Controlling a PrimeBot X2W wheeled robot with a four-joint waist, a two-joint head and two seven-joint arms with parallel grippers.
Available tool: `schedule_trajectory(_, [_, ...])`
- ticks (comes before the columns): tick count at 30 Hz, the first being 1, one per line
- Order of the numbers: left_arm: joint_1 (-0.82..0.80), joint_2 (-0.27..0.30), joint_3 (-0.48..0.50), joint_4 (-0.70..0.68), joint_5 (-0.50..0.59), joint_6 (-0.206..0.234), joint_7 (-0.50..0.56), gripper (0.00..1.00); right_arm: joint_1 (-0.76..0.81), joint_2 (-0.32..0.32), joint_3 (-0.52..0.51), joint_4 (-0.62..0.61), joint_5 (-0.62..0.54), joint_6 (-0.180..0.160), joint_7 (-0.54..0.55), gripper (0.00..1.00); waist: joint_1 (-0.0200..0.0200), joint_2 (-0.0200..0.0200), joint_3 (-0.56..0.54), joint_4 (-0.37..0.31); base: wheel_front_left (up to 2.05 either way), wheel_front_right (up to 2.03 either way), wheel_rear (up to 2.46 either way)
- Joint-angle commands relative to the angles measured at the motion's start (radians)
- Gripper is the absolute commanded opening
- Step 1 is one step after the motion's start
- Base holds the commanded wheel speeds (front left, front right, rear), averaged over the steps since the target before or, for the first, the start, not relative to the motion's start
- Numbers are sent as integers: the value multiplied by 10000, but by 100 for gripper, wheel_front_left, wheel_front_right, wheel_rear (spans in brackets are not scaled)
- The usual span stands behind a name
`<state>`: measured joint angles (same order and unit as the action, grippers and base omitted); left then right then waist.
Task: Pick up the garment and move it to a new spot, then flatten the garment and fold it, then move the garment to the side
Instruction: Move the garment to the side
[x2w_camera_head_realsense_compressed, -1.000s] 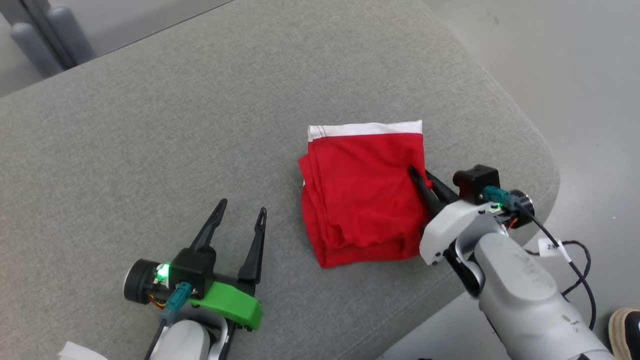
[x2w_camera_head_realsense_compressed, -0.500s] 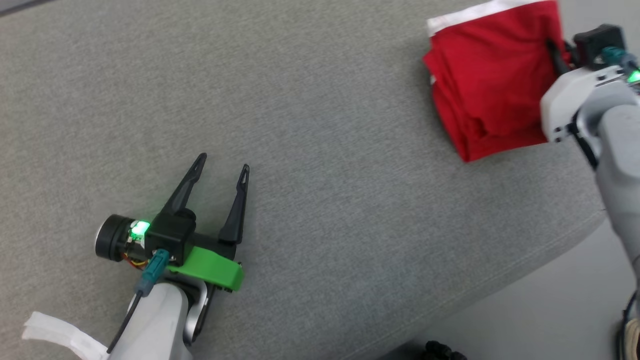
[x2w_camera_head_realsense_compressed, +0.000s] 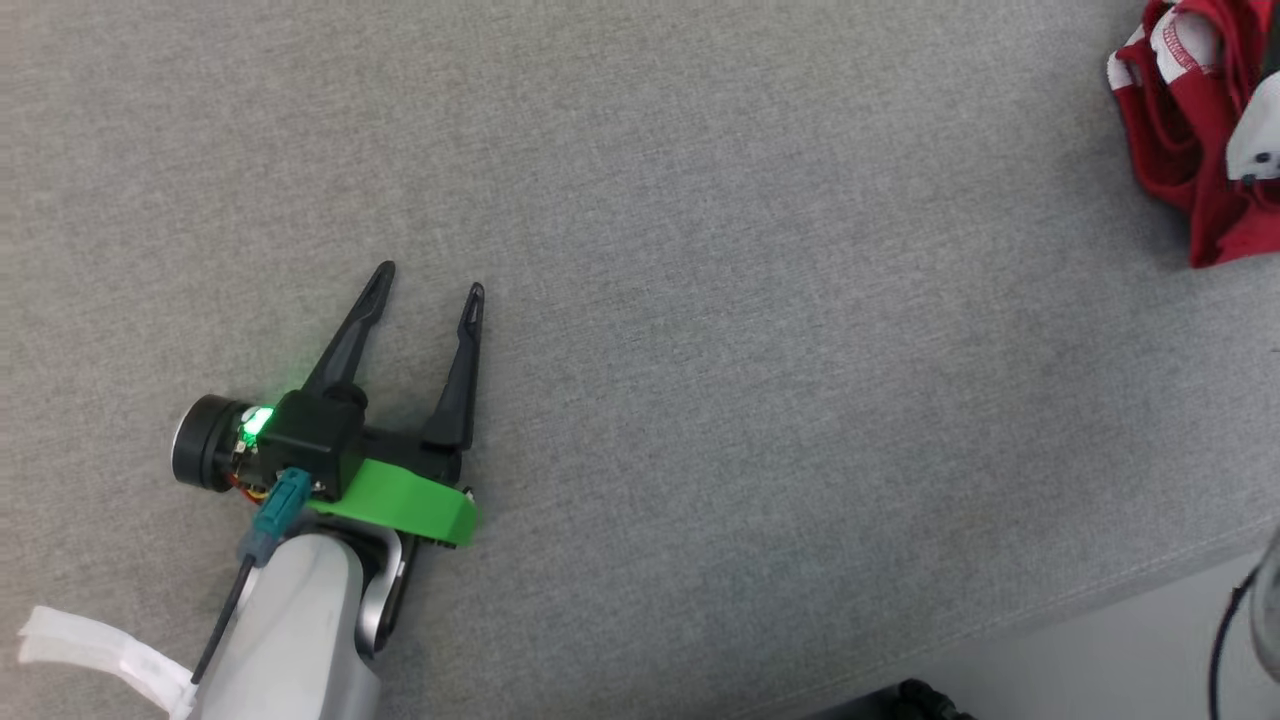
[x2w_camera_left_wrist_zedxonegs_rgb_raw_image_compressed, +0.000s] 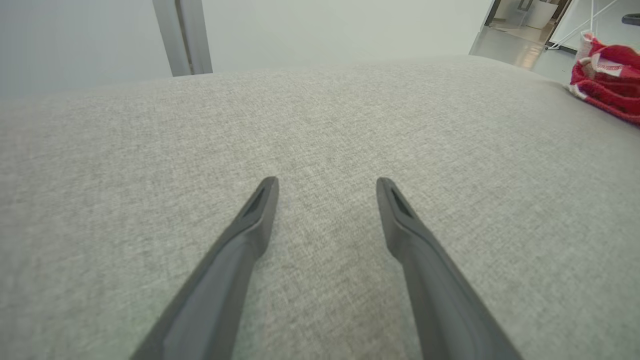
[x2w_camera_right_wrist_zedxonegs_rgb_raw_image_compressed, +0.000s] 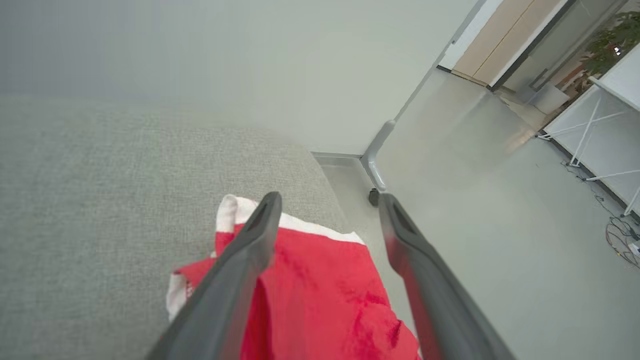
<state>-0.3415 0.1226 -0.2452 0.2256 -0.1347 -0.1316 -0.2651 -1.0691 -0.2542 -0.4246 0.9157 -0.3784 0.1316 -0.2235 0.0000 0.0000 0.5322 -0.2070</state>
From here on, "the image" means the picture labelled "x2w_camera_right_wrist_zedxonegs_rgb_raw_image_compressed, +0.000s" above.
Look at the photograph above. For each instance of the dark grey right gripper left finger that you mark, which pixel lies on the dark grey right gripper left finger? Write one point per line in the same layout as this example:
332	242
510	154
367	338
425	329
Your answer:
225	300

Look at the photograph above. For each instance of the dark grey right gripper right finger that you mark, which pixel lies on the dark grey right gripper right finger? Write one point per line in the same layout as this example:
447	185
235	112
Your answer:
440	310

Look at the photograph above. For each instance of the red and white garment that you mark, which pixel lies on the red and white garment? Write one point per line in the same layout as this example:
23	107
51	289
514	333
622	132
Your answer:
325	300

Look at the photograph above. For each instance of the white table with legs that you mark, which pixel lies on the white table with legs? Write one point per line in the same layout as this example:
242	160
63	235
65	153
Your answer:
610	130

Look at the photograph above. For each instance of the black caster wheel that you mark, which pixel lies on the black caster wheel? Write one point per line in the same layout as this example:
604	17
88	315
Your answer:
374	197

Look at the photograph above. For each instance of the grey fabric sofa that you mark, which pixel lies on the grey fabric sofa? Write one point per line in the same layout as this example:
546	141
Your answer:
100	200

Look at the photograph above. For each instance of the white plant pot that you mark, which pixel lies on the white plant pot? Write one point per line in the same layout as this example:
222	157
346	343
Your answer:
550	97

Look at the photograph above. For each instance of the dark framed glass door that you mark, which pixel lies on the dark framed glass door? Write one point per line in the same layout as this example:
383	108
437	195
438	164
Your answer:
550	40

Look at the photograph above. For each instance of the green potted plant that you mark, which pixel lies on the green potted plant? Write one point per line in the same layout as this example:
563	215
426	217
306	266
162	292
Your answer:
615	37

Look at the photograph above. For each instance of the grey partition corner post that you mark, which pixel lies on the grey partition corner post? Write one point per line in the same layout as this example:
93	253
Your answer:
375	155

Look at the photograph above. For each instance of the light wooden wall panel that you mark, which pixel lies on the light wooden wall panel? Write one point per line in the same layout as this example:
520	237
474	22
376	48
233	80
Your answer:
500	40

